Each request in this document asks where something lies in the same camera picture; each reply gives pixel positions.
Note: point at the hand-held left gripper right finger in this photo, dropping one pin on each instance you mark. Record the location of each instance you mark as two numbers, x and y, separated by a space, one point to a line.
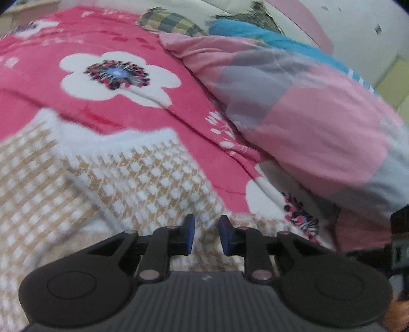
225 236

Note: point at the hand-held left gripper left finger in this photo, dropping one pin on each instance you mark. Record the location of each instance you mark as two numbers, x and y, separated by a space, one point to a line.
190 234

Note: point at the beige white houndstooth coat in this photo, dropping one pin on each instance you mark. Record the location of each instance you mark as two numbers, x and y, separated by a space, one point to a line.
143 178

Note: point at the pink grey patchwork quilt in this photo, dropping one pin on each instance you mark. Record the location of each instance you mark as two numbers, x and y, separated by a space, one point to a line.
303 127

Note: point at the pale yellow door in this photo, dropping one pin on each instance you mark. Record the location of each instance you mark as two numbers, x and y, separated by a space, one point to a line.
396 83

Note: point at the teal pillow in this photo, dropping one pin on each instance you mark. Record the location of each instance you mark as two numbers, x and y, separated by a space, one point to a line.
242 30

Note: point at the pink floral blanket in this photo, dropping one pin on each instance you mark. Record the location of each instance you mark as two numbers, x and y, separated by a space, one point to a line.
32 95

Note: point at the green yellow plaid pillow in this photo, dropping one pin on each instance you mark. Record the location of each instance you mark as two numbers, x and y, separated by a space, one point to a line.
172 22

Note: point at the dark patterned pillow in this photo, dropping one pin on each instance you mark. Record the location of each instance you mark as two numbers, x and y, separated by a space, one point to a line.
255 16

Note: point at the pink white bed headboard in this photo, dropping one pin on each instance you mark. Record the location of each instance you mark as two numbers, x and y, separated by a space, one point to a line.
303 19

